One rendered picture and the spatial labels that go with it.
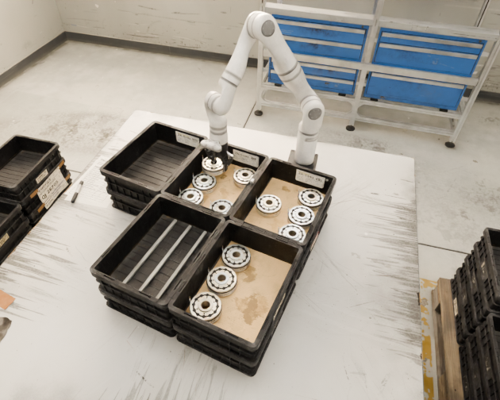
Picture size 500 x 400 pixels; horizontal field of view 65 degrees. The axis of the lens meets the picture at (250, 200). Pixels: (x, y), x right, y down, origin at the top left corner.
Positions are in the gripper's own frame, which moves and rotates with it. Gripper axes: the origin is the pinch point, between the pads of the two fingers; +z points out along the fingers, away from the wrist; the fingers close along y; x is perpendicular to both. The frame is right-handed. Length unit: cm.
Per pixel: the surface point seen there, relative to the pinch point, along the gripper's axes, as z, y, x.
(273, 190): 5.6, -24.7, -2.3
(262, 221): 5.6, -27.9, 15.5
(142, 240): 5.8, 8.0, 45.3
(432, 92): 44, -74, -197
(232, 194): 5.6, -10.3, 8.0
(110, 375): 19, -9, 87
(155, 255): 5.8, -0.5, 48.4
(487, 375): 50, -129, 12
